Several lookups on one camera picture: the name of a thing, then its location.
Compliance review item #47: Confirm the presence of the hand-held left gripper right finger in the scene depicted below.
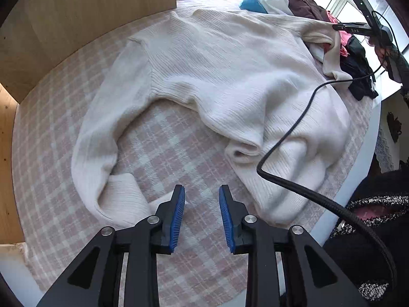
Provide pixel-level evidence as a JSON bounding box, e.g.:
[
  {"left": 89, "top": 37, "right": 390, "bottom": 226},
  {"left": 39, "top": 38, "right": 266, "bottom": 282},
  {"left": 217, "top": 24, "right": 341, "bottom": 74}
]
[{"left": 219, "top": 185, "right": 368, "bottom": 307}]

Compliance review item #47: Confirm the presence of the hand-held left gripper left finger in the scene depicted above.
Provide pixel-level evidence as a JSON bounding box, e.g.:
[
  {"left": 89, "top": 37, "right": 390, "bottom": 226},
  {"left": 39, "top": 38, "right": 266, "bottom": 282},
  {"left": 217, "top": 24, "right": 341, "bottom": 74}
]
[{"left": 37, "top": 185, "right": 186, "bottom": 307}]

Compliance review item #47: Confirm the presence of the cream ribbed knit sweater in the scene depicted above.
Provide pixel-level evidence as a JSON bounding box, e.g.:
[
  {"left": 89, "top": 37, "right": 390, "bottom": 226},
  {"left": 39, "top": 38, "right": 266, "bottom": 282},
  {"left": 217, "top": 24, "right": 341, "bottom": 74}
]
[{"left": 72, "top": 8, "right": 352, "bottom": 227}]

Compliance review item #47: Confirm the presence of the person's right forearm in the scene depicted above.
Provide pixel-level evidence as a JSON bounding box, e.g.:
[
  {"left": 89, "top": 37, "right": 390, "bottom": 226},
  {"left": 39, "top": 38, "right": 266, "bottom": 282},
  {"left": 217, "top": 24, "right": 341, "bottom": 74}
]
[{"left": 375, "top": 43, "right": 409, "bottom": 85}]

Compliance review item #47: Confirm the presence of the maroon garment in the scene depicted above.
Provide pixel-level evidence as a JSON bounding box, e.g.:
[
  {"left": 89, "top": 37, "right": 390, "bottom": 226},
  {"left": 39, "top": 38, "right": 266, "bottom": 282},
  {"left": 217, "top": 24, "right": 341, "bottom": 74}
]
[{"left": 286, "top": 0, "right": 336, "bottom": 23}]

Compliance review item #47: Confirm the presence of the black garment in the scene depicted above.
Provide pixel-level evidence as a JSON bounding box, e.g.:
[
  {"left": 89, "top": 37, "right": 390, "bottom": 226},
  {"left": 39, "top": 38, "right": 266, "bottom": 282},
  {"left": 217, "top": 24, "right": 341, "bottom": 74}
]
[{"left": 340, "top": 37, "right": 379, "bottom": 100}]

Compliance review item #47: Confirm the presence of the pink plaid bed blanket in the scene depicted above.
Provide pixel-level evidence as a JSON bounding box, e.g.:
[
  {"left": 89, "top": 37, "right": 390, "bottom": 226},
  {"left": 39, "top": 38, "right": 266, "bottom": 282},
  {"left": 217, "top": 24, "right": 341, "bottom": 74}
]
[{"left": 11, "top": 0, "right": 374, "bottom": 304}]

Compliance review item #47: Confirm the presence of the blue cloth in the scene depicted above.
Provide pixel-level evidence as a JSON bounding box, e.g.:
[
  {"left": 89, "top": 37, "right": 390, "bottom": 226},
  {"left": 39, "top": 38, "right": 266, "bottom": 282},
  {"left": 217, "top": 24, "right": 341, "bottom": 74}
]
[{"left": 240, "top": 0, "right": 269, "bottom": 14}]

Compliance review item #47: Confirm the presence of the white mattress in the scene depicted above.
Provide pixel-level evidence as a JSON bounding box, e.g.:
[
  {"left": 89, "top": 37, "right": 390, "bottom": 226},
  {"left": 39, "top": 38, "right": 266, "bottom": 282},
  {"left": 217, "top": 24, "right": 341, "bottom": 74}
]
[{"left": 311, "top": 101, "right": 382, "bottom": 240}]

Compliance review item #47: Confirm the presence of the person's black tweed jacket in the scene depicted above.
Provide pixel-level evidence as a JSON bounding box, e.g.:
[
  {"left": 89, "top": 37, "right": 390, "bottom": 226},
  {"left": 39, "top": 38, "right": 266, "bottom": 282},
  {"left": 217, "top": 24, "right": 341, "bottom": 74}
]
[{"left": 323, "top": 169, "right": 409, "bottom": 304}]

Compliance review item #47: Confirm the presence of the pine plank side panel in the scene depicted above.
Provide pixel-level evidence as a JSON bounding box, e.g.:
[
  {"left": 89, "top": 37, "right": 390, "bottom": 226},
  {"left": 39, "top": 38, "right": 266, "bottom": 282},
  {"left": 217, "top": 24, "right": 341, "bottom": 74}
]
[{"left": 0, "top": 83, "right": 26, "bottom": 245}]

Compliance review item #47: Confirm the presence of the light wooden headboard panel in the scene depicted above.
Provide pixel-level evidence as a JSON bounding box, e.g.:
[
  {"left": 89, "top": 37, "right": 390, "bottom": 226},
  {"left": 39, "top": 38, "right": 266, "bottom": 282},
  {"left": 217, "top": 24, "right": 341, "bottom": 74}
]
[{"left": 0, "top": 0, "right": 178, "bottom": 103}]

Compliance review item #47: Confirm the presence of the black cable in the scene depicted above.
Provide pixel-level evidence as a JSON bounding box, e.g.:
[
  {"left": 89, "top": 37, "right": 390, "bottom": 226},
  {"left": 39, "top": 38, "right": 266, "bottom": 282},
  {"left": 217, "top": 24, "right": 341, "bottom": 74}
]
[{"left": 257, "top": 9, "right": 400, "bottom": 291}]

